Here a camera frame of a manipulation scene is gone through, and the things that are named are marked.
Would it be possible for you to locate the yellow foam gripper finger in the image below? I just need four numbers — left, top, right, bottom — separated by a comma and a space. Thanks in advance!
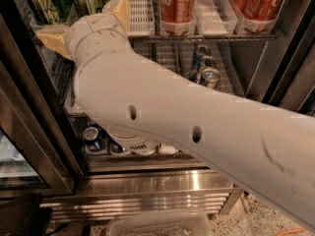
102, 0, 131, 32
34, 26, 71, 60

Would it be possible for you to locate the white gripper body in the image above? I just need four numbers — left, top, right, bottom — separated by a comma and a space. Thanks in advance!
65, 14, 134, 70

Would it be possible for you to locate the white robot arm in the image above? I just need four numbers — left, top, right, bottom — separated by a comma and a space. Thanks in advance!
64, 13, 315, 232

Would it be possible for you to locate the white empty lane tray top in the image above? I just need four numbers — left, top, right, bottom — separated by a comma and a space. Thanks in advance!
128, 0, 155, 36

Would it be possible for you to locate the rear blue silver can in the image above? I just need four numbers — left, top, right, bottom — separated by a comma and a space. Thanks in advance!
189, 45, 211, 82

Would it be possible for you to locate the blue silver can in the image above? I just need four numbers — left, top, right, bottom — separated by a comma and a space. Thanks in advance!
189, 45, 211, 82
199, 68, 221, 89
194, 55, 217, 84

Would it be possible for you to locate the middle blue silver can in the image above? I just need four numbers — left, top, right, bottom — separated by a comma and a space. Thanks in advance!
194, 55, 217, 84

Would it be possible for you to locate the blue pepsi can left front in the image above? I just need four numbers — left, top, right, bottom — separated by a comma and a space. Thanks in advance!
83, 126, 105, 152

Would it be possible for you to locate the blue pepsi can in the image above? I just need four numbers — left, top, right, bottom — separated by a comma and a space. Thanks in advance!
109, 140, 125, 154
83, 126, 105, 152

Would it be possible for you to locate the front blue silver can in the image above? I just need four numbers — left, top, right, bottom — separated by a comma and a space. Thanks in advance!
199, 68, 221, 89

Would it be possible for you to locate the left glass fridge door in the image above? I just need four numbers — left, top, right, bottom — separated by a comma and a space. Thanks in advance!
0, 64, 75, 199

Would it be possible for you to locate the steel fridge base grille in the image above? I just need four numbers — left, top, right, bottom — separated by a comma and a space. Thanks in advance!
41, 169, 243, 223

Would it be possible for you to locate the top wire shelf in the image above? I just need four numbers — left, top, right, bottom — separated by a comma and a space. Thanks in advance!
32, 32, 280, 46

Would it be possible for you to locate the orange cable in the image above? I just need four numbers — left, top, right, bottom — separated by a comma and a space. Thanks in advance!
275, 227, 306, 236

